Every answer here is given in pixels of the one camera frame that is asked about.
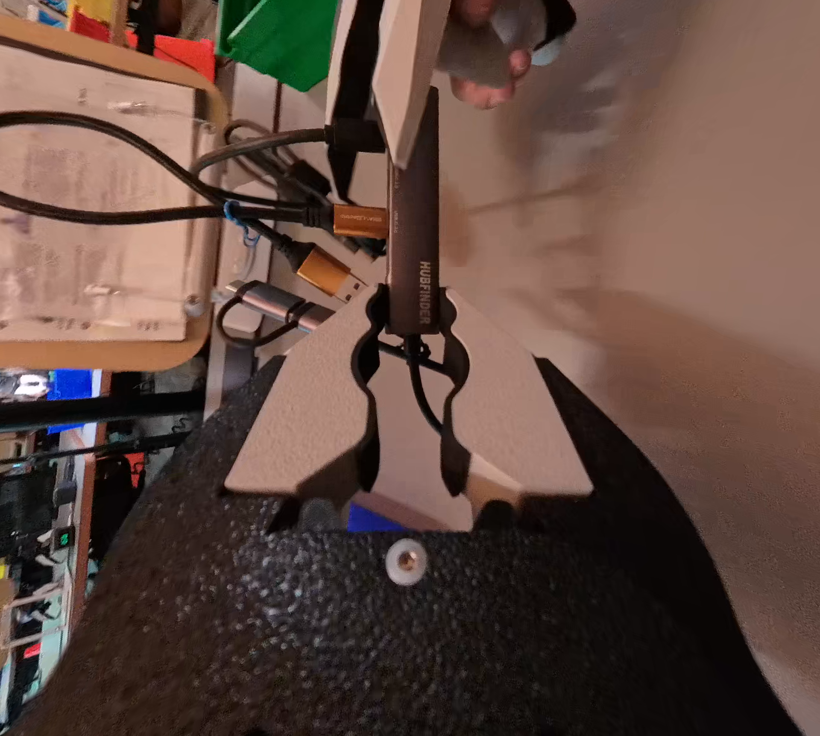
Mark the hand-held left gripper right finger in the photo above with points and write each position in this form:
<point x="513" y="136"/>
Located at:
<point x="512" y="428"/>

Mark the black pole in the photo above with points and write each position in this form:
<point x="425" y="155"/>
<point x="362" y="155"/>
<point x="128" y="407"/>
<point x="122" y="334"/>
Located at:
<point x="96" y="410"/>

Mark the grey desk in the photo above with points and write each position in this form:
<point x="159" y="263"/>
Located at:
<point x="672" y="172"/>

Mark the wooden document stand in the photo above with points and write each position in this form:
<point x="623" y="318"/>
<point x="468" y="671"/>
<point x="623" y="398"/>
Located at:
<point x="96" y="356"/>

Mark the instruction paper sheets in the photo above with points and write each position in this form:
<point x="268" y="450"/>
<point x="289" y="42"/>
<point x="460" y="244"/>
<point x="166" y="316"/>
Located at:
<point x="96" y="274"/>

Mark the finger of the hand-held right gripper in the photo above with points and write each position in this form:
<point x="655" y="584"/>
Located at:
<point x="349" y="76"/>
<point x="413" y="44"/>

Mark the green bin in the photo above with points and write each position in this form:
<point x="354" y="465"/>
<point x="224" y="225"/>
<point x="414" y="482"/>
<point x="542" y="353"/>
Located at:
<point x="288" y="12"/>

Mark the red bin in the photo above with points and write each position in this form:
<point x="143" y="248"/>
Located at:
<point x="186" y="53"/>

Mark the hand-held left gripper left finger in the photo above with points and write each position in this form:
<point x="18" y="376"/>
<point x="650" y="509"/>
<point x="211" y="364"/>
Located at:
<point x="294" y="428"/>

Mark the grey USB adapter plug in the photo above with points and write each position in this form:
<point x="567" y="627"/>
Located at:
<point x="282" y="303"/>

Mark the dark USB hub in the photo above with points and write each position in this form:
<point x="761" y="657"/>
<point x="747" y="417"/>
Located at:
<point x="415" y="223"/>

